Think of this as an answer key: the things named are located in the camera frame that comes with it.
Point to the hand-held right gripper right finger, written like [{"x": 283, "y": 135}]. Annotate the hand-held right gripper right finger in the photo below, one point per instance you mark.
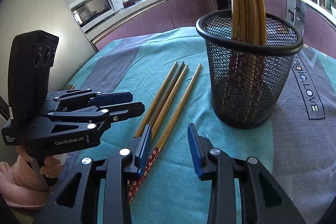
[{"x": 195, "y": 153}]

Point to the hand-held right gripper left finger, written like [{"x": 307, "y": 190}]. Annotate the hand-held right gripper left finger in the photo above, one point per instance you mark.
[{"x": 143, "y": 150}]

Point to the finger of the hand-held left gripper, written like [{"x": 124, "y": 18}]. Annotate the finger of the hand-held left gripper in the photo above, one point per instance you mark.
[
  {"x": 113, "y": 98},
  {"x": 126, "y": 109}
]

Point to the black mesh utensil holder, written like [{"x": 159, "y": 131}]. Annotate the black mesh utensil holder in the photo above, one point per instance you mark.
[{"x": 244, "y": 98}]

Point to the bunch of bamboo chopsticks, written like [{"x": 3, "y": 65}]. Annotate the bunch of bamboo chopsticks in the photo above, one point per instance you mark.
[{"x": 244, "y": 3}]

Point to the person's left hand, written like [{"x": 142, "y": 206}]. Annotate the person's left hand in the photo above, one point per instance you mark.
[{"x": 52, "y": 165}]

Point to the brown wooden piece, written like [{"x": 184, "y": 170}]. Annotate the brown wooden piece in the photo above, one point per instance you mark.
[{"x": 71, "y": 86}]

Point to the teal and purple tablecloth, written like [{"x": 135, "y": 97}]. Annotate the teal and purple tablecloth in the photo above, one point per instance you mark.
[{"x": 170, "y": 200}]

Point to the grey refrigerator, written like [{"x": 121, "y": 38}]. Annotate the grey refrigerator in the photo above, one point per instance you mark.
[{"x": 39, "y": 3}]

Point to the white countertop oven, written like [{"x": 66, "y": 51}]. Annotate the white countertop oven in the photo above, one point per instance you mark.
[{"x": 92, "y": 6}]

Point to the mauve base cabinet run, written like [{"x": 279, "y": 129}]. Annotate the mauve base cabinet run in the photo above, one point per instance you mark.
[
  {"x": 157, "y": 14},
  {"x": 315, "y": 22}
]

